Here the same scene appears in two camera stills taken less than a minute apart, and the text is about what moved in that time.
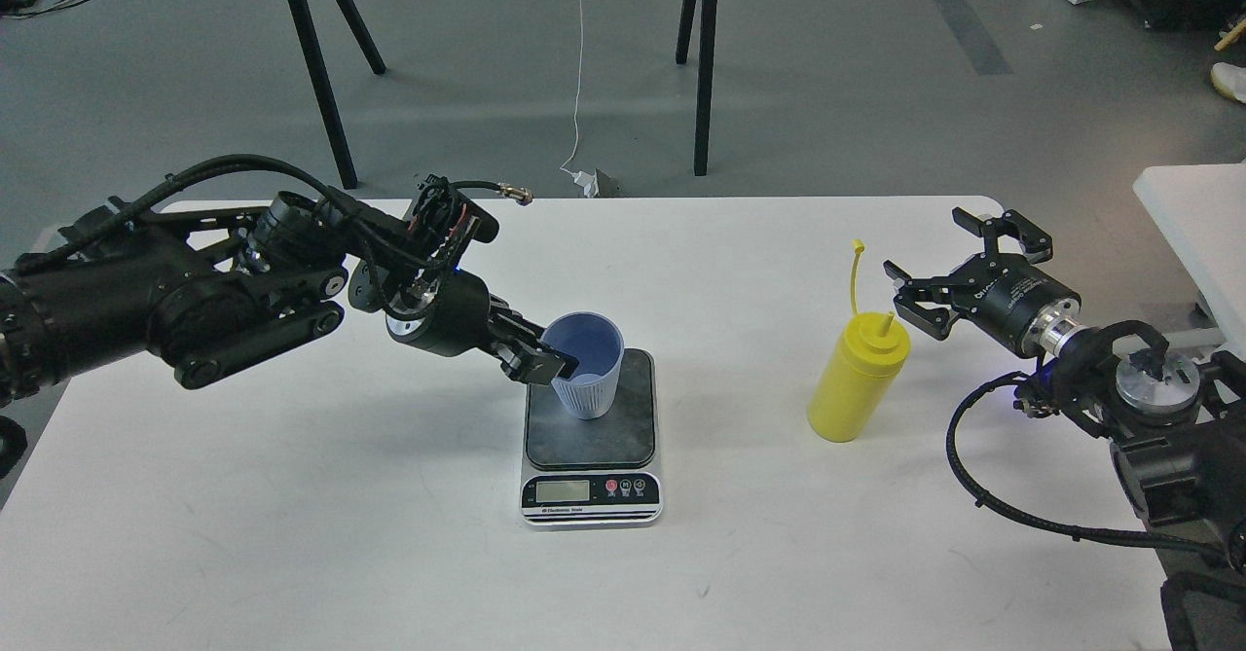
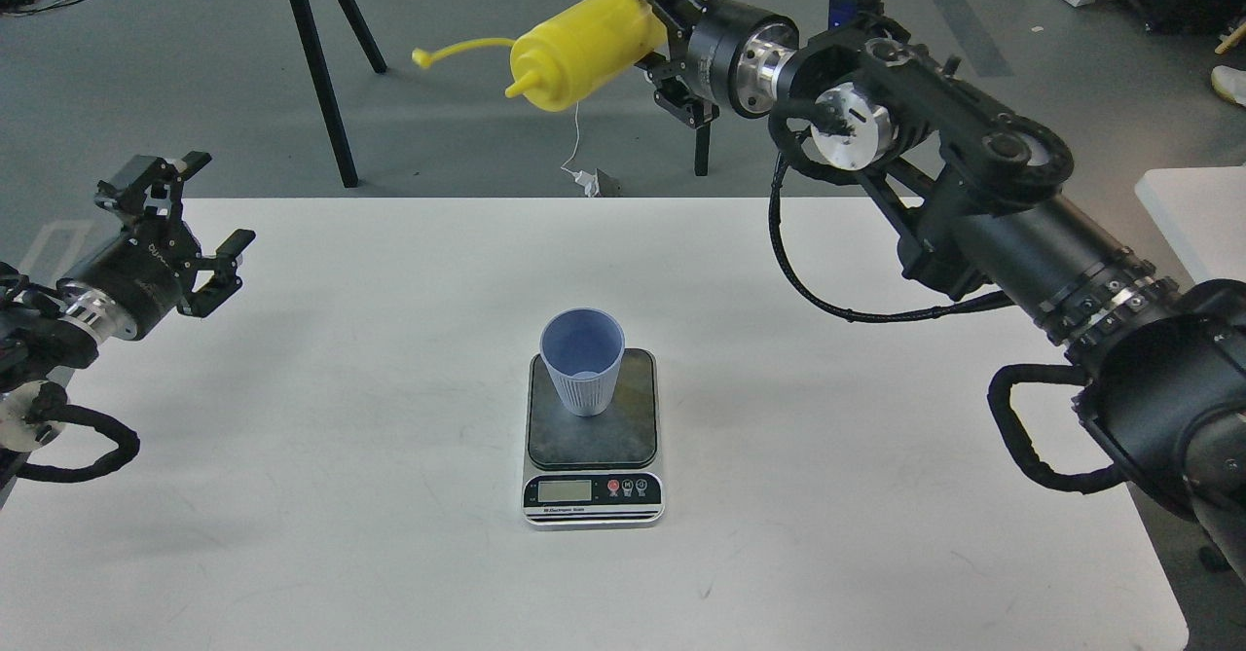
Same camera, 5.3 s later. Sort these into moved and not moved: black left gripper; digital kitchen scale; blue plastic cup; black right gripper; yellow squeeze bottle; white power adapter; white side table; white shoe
Moved: yellow squeeze bottle; black left gripper; black right gripper
Not moved: blue plastic cup; white shoe; digital kitchen scale; white power adapter; white side table
